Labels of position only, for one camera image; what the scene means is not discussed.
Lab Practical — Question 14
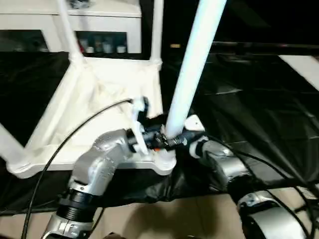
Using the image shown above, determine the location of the black metal frame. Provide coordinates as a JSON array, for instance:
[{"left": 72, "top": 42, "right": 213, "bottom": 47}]
[{"left": 213, "top": 41, "right": 319, "bottom": 55}]

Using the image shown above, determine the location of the white flat panel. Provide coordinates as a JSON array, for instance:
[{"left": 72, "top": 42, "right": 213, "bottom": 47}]
[{"left": 278, "top": 54, "right": 319, "bottom": 91}]

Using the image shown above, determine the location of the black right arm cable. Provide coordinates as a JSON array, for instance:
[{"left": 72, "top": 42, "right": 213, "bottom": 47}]
[{"left": 206, "top": 135, "right": 319, "bottom": 239}]

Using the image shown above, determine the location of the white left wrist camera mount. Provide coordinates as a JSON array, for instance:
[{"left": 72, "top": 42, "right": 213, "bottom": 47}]
[{"left": 129, "top": 96, "right": 156, "bottom": 157}]

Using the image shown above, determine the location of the white plastic table top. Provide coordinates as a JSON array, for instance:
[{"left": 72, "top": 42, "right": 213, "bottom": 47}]
[{"left": 6, "top": 56, "right": 178, "bottom": 180}]

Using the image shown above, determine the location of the black plastic mat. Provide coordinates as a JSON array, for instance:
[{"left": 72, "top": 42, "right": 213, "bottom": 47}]
[{"left": 0, "top": 47, "right": 319, "bottom": 212}]

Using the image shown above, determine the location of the white plastic table leg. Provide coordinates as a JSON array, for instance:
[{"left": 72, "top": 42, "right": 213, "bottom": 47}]
[
  {"left": 163, "top": 0, "right": 228, "bottom": 140},
  {"left": 55, "top": 0, "right": 86, "bottom": 67},
  {"left": 0, "top": 122, "right": 26, "bottom": 168},
  {"left": 149, "top": 0, "right": 165, "bottom": 65}
]

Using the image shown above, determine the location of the white cabinet with glass doors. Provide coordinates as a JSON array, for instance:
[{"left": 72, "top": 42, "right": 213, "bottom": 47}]
[{"left": 0, "top": 0, "right": 143, "bottom": 54}]

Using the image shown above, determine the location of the grey crumpled bag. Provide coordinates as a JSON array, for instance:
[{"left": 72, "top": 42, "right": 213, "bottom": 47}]
[{"left": 68, "top": 0, "right": 93, "bottom": 8}]

